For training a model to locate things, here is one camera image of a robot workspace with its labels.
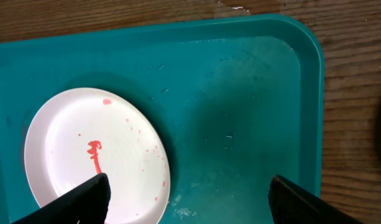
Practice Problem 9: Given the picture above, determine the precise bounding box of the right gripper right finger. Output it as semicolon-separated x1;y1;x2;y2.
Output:
268;175;361;224

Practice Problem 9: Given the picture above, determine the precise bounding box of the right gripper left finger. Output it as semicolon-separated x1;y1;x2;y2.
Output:
14;173;111;224

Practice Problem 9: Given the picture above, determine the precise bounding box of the white plate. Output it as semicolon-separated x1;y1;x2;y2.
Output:
24;88;170;223

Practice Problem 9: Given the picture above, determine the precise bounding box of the teal serving tray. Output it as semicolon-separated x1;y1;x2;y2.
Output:
0;14;324;223

